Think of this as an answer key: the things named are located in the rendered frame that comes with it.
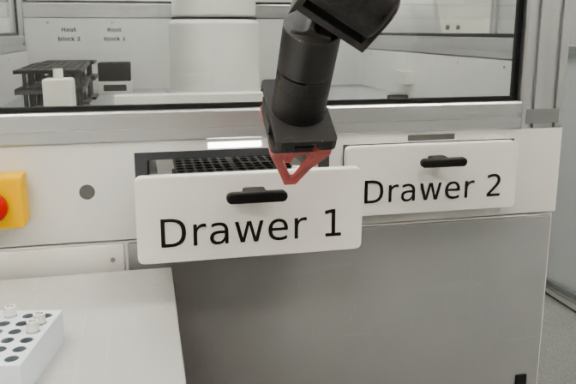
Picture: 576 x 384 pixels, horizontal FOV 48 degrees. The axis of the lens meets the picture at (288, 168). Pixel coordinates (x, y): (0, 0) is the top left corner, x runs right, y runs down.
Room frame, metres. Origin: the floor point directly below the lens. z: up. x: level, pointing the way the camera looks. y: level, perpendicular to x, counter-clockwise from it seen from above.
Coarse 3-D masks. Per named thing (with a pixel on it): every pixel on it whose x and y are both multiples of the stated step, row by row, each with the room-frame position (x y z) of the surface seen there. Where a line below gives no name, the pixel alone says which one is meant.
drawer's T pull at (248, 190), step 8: (232, 192) 0.76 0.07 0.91; (240, 192) 0.76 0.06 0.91; (248, 192) 0.76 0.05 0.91; (256, 192) 0.76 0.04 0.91; (264, 192) 0.76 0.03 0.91; (272, 192) 0.76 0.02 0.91; (280, 192) 0.76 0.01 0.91; (232, 200) 0.75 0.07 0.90; (240, 200) 0.75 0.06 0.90; (248, 200) 0.75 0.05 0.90; (256, 200) 0.76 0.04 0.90; (264, 200) 0.76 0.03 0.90; (272, 200) 0.76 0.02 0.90; (280, 200) 0.76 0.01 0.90
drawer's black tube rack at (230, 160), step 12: (252, 156) 1.06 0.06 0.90; (264, 156) 1.05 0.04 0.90; (180, 168) 0.96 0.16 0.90; (192, 168) 0.96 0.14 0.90; (204, 168) 0.95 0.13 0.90; (216, 168) 0.95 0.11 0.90; (228, 168) 0.95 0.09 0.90; (240, 168) 0.96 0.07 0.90; (252, 168) 0.96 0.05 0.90; (264, 168) 0.95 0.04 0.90; (276, 168) 0.95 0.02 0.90; (288, 168) 0.95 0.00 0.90
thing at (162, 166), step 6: (150, 162) 1.03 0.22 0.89; (156, 162) 1.03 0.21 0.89; (162, 162) 1.11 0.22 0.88; (168, 162) 1.12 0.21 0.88; (294, 162) 1.07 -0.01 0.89; (300, 162) 1.03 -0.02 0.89; (150, 168) 0.98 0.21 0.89; (156, 168) 0.98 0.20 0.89; (162, 168) 1.11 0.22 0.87; (168, 168) 1.12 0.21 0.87; (150, 174) 0.94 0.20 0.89; (156, 174) 0.94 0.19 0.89; (162, 174) 1.11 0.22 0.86
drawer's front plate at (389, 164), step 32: (352, 160) 0.97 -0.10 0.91; (384, 160) 0.98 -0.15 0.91; (416, 160) 1.00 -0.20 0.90; (480, 160) 1.02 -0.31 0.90; (512, 160) 1.03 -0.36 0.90; (384, 192) 0.98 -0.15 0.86; (416, 192) 1.00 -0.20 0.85; (448, 192) 1.01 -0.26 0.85; (480, 192) 1.02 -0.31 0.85; (512, 192) 1.03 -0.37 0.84
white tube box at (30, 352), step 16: (0, 320) 0.65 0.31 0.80; (16, 320) 0.65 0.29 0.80; (48, 320) 0.65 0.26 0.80; (0, 336) 0.61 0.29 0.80; (16, 336) 0.61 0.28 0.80; (32, 336) 0.61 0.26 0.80; (48, 336) 0.63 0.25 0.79; (0, 352) 0.58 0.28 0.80; (16, 352) 0.58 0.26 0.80; (32, 352) 0.58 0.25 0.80; (48, 352) 0.62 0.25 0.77; (0, 368) 0.55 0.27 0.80; (16, 368) 0.55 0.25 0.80; (32, 368) 0.58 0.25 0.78
